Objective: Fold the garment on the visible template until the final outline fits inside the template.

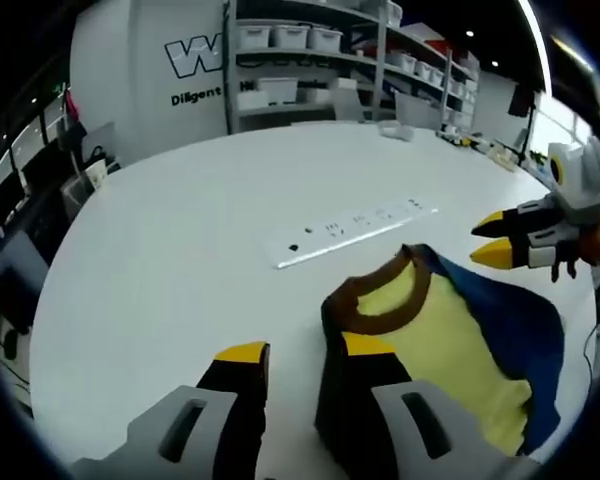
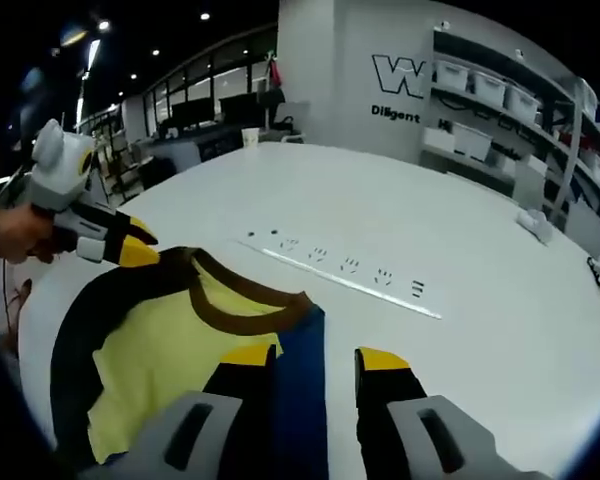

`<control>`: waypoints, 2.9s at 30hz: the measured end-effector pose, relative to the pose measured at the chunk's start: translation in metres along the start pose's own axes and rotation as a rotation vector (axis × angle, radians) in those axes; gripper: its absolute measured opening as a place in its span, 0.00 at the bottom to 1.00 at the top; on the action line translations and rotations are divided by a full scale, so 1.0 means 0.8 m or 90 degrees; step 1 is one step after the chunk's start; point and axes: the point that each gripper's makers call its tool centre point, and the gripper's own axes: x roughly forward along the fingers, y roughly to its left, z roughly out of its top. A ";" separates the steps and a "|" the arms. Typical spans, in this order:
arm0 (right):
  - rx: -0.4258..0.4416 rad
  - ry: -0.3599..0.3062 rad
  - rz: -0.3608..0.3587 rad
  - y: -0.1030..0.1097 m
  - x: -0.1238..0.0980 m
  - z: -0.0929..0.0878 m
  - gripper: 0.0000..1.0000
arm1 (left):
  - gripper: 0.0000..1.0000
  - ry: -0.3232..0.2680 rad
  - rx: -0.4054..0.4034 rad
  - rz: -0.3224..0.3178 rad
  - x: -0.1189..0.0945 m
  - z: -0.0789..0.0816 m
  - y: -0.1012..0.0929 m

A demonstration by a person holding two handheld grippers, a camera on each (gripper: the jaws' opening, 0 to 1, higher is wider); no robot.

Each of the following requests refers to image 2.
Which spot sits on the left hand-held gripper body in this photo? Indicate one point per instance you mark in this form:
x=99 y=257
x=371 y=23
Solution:
x=60 y=170

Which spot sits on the round ceiling downlights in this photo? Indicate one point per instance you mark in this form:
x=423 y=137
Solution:
x=205 y=16

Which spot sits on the rows of white storage bins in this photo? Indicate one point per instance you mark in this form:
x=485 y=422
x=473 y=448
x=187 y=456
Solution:
x=490 y=85

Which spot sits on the white paper cup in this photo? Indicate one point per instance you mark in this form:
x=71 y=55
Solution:
x=250 y=138

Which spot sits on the person's left hand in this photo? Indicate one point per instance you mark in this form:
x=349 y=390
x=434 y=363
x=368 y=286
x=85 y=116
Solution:
x=20 y=232

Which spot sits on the black computer monitor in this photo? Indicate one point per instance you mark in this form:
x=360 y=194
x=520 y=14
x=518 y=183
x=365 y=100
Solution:
x=192 y=114
x=237 y=107

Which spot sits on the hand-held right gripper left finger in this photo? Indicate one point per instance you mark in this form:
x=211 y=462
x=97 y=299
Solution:
x=240 y=400

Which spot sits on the grey metal shelving rack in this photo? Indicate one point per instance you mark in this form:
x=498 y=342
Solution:
x=480 y=50
x=572 y=150

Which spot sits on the ceiling strip light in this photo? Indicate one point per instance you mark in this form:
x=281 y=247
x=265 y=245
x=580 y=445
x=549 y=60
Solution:
x=94 y=52

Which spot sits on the table socket strip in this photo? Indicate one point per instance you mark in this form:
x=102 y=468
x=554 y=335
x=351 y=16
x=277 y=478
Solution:
x=355 y=287

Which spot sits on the white lumpy object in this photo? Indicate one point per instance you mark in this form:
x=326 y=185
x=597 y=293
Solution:
x=537 y=225

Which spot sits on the yellow long-sleeved garment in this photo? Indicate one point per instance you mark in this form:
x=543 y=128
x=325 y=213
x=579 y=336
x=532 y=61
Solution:
x=170 y=340

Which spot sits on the red hanging cloth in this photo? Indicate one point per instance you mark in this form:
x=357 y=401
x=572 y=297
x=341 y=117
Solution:
x=276 y=72

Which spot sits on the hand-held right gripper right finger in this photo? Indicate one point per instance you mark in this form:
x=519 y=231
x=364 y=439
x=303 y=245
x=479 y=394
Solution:
x=380 y=415

